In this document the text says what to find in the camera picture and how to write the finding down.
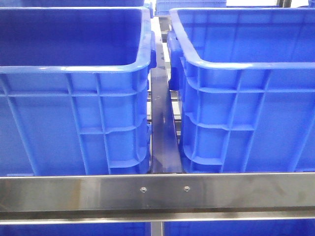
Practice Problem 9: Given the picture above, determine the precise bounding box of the steel rack centre bar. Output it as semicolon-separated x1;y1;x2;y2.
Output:
151;41;183;174

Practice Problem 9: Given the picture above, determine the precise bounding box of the large blue crate left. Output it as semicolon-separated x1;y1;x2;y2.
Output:
0;7;156;177

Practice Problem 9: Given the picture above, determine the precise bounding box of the large blue crate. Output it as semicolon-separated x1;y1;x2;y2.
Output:
168;7;315;173
0;7;156;177

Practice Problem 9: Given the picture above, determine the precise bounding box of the large blue crate right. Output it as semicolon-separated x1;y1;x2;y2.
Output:
168;7;315;173

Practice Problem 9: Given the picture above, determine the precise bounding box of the distant blue crate tall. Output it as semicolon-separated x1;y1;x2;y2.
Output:
156;0;226;16

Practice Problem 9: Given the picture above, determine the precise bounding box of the steel rack front rail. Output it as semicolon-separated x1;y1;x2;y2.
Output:
0;173;315;225

